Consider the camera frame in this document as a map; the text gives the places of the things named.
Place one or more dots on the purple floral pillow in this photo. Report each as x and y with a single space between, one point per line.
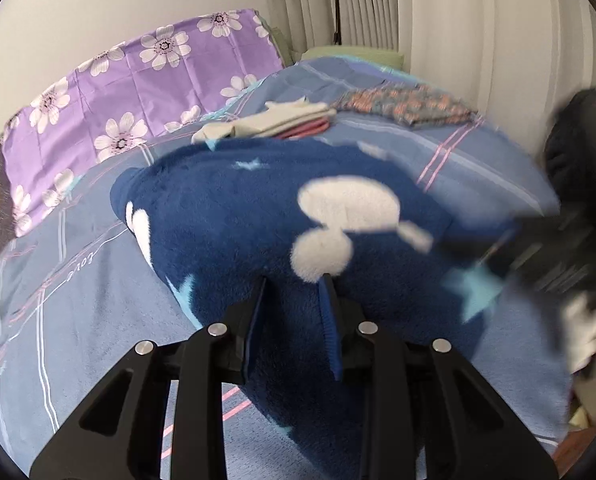
143 85

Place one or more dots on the blue fleece star-print garment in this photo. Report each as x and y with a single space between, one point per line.
238 200

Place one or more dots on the patterned folded cloth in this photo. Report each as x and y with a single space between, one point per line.
407 105

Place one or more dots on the blue plaid bed sheet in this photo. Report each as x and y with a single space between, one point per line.
78 320

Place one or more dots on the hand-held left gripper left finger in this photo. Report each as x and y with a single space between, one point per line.
255 330

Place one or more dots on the pink folded garment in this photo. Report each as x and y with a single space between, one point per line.
308 129

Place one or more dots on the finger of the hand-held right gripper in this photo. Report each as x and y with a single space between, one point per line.
487 250

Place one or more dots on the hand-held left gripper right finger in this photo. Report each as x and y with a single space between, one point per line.
330 325

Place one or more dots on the beige folded garment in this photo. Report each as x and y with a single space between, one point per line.
273 117

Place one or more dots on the white pleated curtain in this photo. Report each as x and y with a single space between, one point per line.
362 0

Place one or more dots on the green cushion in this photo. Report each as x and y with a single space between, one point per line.
357 55

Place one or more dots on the person's right hand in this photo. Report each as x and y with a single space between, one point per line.
590 335

